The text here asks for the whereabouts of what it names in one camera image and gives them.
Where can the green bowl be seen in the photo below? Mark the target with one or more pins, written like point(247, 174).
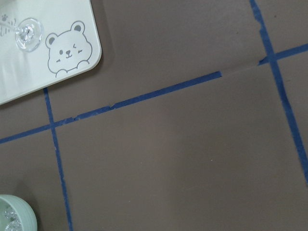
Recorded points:
point(23, 210)

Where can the ice cubes in green bowl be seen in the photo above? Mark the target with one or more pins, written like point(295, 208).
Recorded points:
point(9, 220)

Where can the cream bear tray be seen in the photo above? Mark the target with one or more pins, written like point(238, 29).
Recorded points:
point(69, 45)

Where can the clear wine glass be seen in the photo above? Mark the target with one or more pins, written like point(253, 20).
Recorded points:
point(28, 34)

